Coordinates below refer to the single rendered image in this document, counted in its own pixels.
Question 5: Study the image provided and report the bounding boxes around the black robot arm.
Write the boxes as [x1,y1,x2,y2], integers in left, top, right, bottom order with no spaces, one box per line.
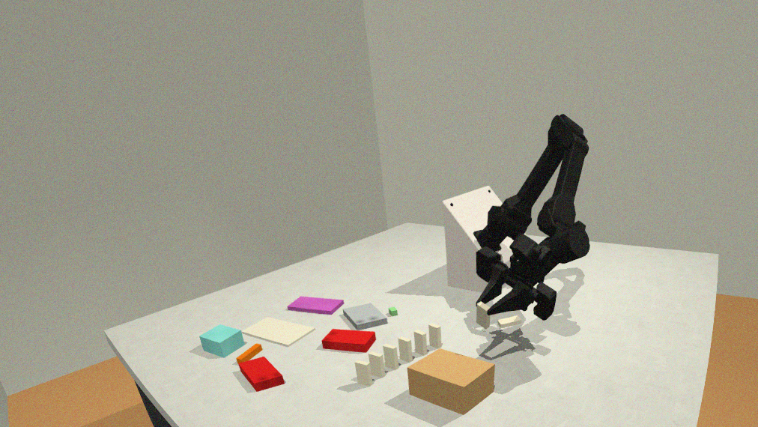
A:
[473,114,590,277]

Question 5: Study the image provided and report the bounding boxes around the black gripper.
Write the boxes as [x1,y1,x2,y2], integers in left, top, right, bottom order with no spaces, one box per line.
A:
[476,246,557,321]

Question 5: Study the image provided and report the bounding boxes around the purple flat block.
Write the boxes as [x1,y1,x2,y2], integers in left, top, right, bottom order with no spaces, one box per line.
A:
[287,296,345,315]

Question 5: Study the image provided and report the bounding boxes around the red rectangular block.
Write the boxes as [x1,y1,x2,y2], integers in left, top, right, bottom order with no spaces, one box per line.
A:
[238,357,285,392]
[322,329,376,353]

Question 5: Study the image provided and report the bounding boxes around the teal block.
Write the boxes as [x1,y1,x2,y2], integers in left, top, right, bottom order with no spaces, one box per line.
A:
[199,324,245,357]

